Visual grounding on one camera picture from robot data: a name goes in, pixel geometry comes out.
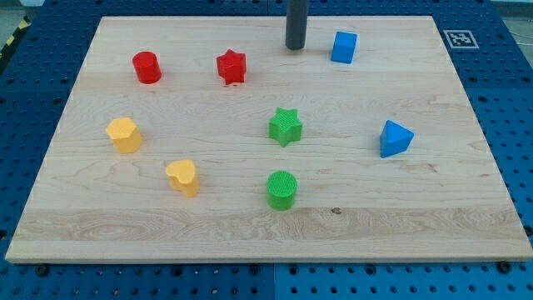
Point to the blue cube block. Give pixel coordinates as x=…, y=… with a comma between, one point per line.
x=344, y=47

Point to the green cylinder block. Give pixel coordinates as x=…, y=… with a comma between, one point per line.
x=281, y=190

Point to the black board clamp bolt left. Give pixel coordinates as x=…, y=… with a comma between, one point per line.
x=42, y=270

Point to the red star block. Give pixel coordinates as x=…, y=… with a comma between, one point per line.
x=232, y=67

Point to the white fiducial marker tag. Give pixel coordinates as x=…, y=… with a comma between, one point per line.
x=460, y=39

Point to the red cylinder block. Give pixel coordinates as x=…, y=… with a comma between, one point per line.
x=146, y=67

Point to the light wooden board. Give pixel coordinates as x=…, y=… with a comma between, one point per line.
x=442, y=200

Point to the black board clamp bolt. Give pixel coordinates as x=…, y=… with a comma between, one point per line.
x=42, y=270
x=504, y=267

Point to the green star block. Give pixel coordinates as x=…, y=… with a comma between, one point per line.
x=285, y=127

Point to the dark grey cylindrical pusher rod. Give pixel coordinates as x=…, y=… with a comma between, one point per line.
x=296, y=23

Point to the yellow heart block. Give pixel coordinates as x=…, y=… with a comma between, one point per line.
x=182, y=175

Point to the yellow hexagon block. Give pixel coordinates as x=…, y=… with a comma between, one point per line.
x=125, y=135

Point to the black board clamp bolt right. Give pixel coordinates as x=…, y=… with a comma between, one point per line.
x=504, y=267

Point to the blue triangle block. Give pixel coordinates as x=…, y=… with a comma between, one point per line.
x=394, y=139

